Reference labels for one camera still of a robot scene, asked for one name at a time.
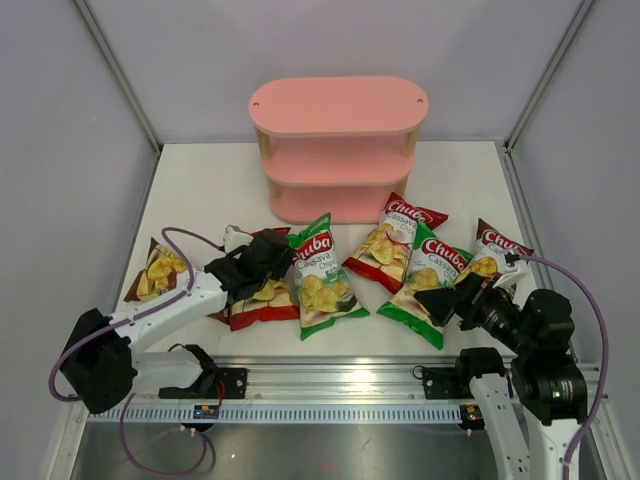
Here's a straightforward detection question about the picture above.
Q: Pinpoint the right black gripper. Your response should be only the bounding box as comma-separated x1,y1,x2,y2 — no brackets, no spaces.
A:
415,270,535,355

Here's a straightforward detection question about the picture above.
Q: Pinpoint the green Chuba chips bag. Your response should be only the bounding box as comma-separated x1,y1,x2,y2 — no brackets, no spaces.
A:
377,223,472,350
286,212,369,341

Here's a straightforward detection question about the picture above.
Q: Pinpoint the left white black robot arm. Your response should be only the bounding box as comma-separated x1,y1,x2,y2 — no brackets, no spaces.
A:
48,226,294,414

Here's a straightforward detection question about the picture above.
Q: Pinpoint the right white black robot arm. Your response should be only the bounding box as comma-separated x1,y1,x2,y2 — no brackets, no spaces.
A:
414,273,588,479

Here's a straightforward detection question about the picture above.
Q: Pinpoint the red Chuba chips bag left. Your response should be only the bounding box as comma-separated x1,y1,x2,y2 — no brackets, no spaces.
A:
207,230,300,331

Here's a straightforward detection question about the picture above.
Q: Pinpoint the red chuba chips bag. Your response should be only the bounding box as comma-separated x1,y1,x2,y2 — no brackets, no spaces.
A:
207,230,300,331
342,193,449,294

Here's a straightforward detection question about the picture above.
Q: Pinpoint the brown Chuba chips bag right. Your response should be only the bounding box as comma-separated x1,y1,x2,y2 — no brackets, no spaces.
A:
454,218,535,285

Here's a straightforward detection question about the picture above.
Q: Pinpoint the brown chuba chips bag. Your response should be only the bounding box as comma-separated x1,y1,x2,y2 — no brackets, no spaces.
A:
123,238,188,303
454,218,535,285

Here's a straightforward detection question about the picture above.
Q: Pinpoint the red Chuba chips bag right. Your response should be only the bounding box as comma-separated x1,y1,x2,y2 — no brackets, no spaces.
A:
342,193,449,294

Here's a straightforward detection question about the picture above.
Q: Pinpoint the brown Chuba chips bag left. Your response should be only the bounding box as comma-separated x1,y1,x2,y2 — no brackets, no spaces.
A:
123,238,188,303

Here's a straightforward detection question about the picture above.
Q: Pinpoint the pink three-tier wooden shelf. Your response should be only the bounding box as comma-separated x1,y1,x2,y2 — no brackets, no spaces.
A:
248,76,429,224

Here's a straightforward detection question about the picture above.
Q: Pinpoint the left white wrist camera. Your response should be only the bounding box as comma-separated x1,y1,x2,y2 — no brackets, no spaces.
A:
223,225,253,254

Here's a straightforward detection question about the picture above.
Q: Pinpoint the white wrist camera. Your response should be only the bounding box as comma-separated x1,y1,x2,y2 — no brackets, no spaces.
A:
494,251,528,296
223,225,253,254

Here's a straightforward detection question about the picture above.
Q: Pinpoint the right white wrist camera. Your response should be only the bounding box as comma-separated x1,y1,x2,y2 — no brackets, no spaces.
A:
494,251,528,296

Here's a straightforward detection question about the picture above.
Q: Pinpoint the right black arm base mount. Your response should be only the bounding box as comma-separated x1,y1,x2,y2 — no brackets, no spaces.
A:
411,365,473,400

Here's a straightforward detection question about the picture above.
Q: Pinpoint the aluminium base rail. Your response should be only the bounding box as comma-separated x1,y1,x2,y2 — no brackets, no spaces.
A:
215,356,455,405

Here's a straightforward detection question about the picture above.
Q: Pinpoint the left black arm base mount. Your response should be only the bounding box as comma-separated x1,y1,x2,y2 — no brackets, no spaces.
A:
158,367,249,400

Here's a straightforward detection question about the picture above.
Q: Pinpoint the white slotted cable duct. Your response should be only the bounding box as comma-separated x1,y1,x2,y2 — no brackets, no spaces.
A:
89,402,462,425

